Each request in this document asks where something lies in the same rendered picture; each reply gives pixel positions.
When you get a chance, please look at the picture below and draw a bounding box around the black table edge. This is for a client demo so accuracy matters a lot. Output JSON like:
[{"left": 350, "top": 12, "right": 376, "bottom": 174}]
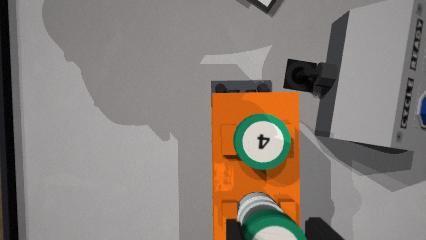
[{"left": 0, "top": 0, "right": 19, "bottom": 240}]

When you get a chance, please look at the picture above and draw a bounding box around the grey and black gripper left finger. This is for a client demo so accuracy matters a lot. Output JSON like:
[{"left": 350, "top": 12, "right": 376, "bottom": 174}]
[{"left": 226, "top": 219, "right": 246, "bottom": 240}]

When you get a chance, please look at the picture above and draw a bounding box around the orange tube rack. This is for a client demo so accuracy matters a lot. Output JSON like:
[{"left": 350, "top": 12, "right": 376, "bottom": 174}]
[{"left": 211, "top": 92, "right": 300, "bottom": 240}]

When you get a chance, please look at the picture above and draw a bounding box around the grey key housing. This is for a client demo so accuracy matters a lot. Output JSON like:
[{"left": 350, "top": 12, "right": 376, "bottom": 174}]
[{"left": 283, "top": 0, "right": 426, "bottom": 153}]

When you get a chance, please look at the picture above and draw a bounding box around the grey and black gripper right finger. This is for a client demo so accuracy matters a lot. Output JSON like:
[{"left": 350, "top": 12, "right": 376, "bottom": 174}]
[{"left": 305, "top": 217, "right": 345, "bottom": 240}]

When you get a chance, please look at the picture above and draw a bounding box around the black mounting bracket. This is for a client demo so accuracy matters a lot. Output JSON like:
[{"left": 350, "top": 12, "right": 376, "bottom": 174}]
[{"left": 211, "top": 80, "right": 271, "bottom": 99}]

